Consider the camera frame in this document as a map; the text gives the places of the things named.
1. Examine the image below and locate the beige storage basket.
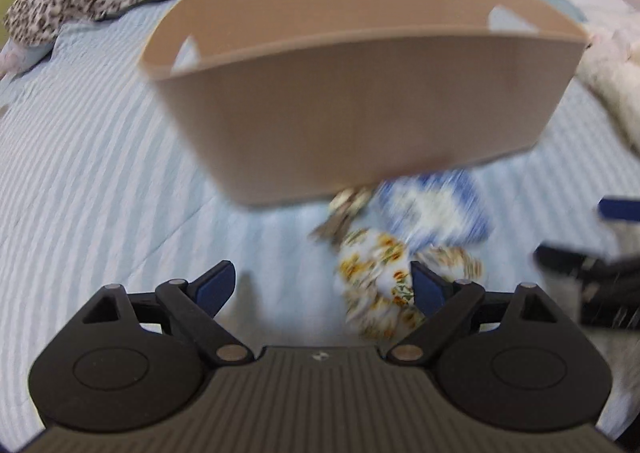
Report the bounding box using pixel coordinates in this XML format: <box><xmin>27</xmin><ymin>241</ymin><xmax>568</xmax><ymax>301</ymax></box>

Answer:
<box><xmin>138</xmin><ymin>0</ymin><xmax>591</xmax><ymax>208</ymax></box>

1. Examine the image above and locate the yellow floral white cloth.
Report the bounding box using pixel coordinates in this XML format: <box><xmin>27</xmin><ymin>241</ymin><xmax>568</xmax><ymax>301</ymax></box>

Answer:
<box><xmin>334</xmin><ymin>228</ymin><xmax>487</xmax><ymax>341</ymax></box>

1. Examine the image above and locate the white fluffy blanket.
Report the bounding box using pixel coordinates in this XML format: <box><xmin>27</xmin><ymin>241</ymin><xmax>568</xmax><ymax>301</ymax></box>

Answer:
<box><xmin>574</xmin><ymin>27</ymin><xmax>640</xmax><ymax>160</ymax></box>

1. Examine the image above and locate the brown patterned hair scrunchie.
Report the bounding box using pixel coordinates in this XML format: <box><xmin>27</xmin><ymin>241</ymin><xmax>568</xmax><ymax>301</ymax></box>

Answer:
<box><xmin>309</xmin><ymin>186</ymin><xmax>374</xmax><ymax>247</ymax></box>

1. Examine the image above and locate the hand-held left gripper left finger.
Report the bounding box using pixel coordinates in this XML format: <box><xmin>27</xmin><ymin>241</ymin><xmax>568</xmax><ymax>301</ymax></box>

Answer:
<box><xmin>80</xmin><ymin>260</ymin><xmax>254</xmax><ymax>367</ymax></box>

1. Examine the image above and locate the blue white patterned cloth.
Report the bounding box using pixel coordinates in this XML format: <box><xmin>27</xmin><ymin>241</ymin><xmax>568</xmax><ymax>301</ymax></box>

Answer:
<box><xmin>375</xmin><ymin>170</ymin><xmax>494</xmax><ymax>252</ymax></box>

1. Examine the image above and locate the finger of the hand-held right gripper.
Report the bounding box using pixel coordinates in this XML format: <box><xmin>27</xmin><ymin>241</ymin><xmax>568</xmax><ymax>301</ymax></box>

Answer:
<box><xmin>598</xmin><ymin>197</ymin><xmax>640</xmax><ymax>222</ymax></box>
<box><xmin>533</xmin><ymin>243</ymin><xmax>640</xmax><ymax>285</ymax></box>

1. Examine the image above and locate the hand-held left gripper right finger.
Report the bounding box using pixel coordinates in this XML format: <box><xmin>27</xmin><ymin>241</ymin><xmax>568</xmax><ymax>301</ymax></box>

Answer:
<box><xmin>387</xmin><ymin>261</ymin><xmax>562</xmax><ymax>364</ymax></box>

